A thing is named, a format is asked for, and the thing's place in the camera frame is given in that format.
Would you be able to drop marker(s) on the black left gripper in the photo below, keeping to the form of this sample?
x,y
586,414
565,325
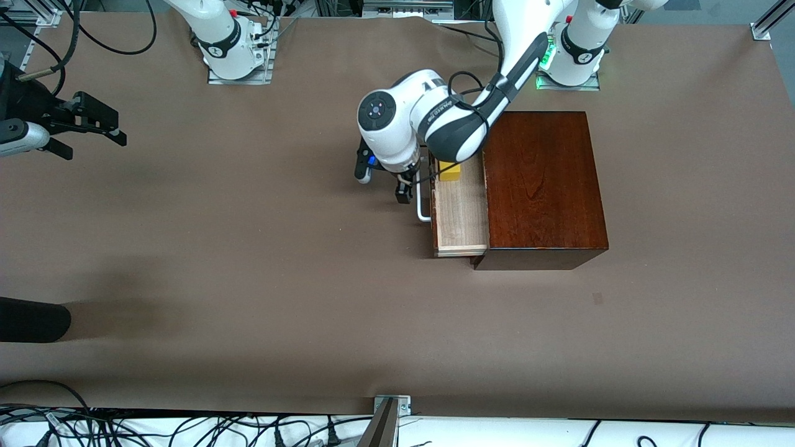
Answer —
x,y
403,189

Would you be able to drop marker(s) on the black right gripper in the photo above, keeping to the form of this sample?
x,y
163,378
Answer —
x,y
32,102

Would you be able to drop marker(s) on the yellow wooden block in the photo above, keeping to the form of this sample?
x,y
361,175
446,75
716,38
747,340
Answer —
x,y
450,172

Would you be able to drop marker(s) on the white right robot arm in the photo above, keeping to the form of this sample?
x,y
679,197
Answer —
x,y
217,37

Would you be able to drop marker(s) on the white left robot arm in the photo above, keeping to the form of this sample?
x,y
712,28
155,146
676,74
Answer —
x,y
397,124

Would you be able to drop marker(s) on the dark brown wooden cabinet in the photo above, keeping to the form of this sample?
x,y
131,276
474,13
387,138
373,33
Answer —
x,y
540,186

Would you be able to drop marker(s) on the brown paper table cover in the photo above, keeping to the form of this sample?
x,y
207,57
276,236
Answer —
x,y
248,279

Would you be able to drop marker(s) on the grey device box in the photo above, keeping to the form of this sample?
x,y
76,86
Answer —
x,y
404,9

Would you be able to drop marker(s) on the black cylindrical object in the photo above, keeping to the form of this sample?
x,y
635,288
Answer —
x,y
31,320

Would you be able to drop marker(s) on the aluminium frame rail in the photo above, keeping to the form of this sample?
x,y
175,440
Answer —
x,y
763,30
48,17

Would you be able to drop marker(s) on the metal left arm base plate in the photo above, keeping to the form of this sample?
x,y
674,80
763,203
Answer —
x,y
568,87

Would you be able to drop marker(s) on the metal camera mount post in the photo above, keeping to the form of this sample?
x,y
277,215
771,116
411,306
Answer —
x,y
382,428

